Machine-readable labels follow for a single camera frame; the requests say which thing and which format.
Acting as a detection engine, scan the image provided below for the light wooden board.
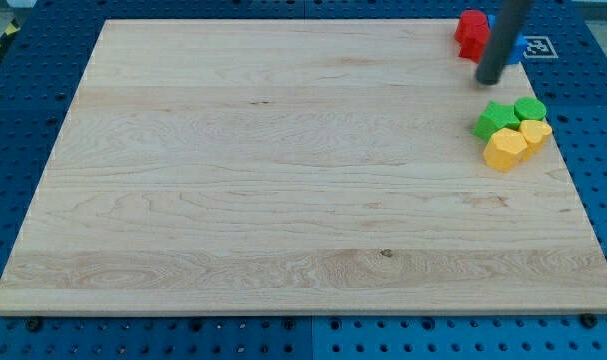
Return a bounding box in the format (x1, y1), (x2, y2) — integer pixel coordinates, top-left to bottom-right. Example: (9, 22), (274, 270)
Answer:
(0, 19), (607, 317)

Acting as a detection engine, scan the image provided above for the green star block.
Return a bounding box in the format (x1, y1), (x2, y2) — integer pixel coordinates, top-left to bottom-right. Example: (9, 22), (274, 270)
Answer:
(472, 101), (520, 142)

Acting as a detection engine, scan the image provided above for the yellow hexagon block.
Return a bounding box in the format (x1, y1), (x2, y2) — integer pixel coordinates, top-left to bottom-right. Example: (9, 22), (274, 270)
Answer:
(483, 128), (528, 172)

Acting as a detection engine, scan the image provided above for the red star block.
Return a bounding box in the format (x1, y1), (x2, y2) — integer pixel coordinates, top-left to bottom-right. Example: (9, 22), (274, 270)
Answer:
(455, 24), (491, 63)

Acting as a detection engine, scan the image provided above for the red round block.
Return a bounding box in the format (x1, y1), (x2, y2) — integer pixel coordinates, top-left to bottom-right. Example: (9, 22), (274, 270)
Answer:
(454, 10), (488, 43)

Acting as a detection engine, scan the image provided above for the yellow heart block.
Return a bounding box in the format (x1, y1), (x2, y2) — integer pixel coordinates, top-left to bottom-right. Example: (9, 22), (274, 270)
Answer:
(518, 119), (553, 161)

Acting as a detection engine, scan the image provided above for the blue block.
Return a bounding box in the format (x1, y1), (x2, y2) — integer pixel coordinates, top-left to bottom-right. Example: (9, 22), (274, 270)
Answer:
(487, 14), (527, 65)

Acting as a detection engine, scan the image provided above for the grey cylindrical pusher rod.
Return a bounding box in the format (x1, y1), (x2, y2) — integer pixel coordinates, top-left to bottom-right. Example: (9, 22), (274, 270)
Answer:
(475, 0), (534, 86)

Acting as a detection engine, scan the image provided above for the black white fiducial tag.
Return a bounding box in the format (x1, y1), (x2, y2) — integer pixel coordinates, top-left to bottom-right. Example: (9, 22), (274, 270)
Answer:
(523, 35), (558, 59)

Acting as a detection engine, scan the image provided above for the yellow black hazard tape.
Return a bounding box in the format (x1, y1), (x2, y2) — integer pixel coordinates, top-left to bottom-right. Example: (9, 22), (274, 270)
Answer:
(0, 18), (21, 62)

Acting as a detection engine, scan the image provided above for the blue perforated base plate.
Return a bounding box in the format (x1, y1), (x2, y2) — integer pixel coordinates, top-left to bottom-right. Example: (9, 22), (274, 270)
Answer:
(0, 1), (607, 359)

